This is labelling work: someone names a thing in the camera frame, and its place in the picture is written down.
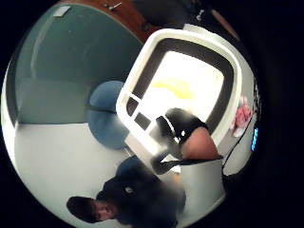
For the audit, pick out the blue office chair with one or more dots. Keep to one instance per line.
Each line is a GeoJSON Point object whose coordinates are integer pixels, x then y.
{"type": "Point", "coordinates": [104, 126]}

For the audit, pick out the blue lit display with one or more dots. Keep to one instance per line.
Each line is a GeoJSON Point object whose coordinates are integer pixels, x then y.
{"type": "Point", "coordinates": [254, 139]}

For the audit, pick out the white plastic basket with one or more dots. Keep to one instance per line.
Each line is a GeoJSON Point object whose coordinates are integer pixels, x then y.
{"type": "Point", "coordinates": [139, 63]}

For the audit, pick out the the person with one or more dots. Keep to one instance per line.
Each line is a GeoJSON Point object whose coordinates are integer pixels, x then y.
{"type": "Point", "coordinates": [142, 196]}

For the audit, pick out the metal bolt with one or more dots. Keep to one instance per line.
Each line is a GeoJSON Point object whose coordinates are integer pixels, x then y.
{"type": "Point", "coordinates": [113, 6]}

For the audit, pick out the pink soft toy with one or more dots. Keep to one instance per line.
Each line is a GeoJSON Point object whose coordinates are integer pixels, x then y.
{"type": "Point", "coordinates": [242, 115]}

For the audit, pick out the small white object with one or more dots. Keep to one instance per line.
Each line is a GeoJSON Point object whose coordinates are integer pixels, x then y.
{"type": "Point", "coordinates": [199, 15]}

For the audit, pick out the white paper sheet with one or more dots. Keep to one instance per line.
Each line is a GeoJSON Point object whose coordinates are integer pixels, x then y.
{"type": "Point", "coordinates": [61, 11]}

